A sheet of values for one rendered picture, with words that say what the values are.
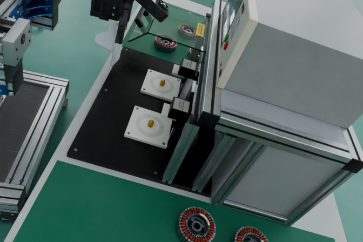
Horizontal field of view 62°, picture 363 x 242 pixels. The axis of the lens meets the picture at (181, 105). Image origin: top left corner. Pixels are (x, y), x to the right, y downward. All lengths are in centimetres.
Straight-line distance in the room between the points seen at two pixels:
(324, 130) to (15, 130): 146
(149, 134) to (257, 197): 41
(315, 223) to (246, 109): 56
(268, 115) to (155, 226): 45
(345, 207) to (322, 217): 132
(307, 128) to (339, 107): 10
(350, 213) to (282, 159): 172
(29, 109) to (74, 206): 104
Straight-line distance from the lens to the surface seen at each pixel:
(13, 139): 176
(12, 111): 188
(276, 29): 72
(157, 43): 152
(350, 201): 261
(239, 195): 100
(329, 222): 125
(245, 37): 72
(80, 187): 96
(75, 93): 228
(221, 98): 78
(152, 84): 126
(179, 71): 118
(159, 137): 107
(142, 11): 114
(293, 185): 96
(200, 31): 113
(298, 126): 84
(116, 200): 95
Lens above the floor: 158
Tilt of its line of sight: 41 degrees down
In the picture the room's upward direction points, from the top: 23 degrees clockwise
